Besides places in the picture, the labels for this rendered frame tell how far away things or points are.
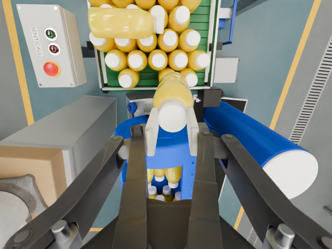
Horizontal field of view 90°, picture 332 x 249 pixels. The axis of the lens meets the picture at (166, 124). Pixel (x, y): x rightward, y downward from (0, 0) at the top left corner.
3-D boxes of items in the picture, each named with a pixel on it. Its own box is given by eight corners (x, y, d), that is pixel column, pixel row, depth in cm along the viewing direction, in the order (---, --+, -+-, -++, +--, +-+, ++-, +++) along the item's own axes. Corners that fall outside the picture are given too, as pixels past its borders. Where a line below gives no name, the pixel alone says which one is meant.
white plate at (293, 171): (272, 147, 68) (270, 145, 69) (248, 198, 78) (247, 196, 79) (330, 154, 72) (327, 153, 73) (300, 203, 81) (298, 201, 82)
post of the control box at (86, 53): (119, 58, 147) (61, 57, 54) (118, 53, 145) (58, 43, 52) (124, 58, 147) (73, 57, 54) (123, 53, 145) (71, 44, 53)
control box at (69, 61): (57, 82, 57) (37, 87, 47) (41, 14, 49) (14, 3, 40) (87, 82, 57) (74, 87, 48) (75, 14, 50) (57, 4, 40)
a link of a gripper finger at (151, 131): (154, 156, 17) (146, 156, 17) (158, 127, 23) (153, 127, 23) (152, 129, 15) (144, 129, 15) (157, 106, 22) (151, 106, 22)
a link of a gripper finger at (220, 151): (200, 145, 14) (237, 145, 14) (194, 122, 18) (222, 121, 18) (199, 160, 14) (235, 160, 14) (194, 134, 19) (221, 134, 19)
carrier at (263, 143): (207, 98, 150) (199, 127, 160) (270, 145, 69) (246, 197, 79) (236, 103, 154) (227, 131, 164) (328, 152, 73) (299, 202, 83)
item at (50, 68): (47, 75, 46) (44, 76, 45) (43, 62, 45) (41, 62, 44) (60, 75, 47) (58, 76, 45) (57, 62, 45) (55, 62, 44)
